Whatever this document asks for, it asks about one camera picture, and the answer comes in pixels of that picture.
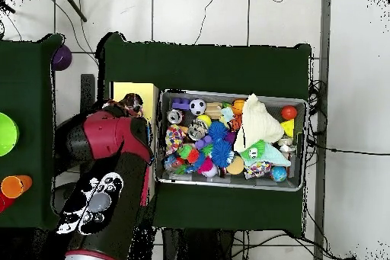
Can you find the small multicolour cloth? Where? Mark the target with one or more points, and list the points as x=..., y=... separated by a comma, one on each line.
x=131, y=102

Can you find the cream knitted cloth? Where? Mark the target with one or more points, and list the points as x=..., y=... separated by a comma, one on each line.
x=256, y=123

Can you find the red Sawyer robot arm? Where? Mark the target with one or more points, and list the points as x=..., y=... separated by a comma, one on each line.
x=109, y=150

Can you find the wooden box with three holes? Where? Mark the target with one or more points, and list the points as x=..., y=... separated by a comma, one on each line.
x=149, y=98

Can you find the clear mesh bin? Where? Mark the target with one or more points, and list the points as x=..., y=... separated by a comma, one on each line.
x=292, y=182

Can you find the crushed red drink can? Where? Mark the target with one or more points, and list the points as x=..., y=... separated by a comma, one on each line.
x=174, y=116

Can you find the purple ball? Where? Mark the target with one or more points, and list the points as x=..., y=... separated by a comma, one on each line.
x=61, y=57

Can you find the black and white soccer ball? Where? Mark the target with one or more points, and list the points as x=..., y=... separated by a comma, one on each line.
x=198, y=107

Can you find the yellow tennis ball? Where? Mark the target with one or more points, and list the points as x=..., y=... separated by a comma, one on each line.
x=203, y=121

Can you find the blue spiky rubber ball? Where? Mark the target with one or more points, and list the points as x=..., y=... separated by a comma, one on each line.
x=222, y=154
x=218, y=130

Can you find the green plastic bowl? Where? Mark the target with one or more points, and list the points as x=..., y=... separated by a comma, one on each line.
x=7, y=133

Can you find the black rod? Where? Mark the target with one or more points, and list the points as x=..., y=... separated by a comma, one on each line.
x=72, y=4

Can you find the striped tiger plush toy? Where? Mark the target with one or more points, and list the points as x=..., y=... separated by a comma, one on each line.
x=235, y=123

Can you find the orange toy basketball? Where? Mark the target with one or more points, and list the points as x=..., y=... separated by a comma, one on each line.
x=237, y=106

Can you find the orange plastic cup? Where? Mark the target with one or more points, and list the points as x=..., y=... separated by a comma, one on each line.
x=15, y=185

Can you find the green spiky rubber ball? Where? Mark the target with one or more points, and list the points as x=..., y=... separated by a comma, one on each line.
x=253, y=150

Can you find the mint green cloth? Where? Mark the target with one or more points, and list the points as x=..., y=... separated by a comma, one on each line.
x=274, y=156

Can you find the yellow cheese wedge toy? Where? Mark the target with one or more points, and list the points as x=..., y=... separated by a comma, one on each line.
x=287, y=127

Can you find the red ball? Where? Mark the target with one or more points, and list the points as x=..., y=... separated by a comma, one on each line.
x=289, y=112

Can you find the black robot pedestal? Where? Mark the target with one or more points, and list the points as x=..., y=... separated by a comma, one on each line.
x=195, y=246

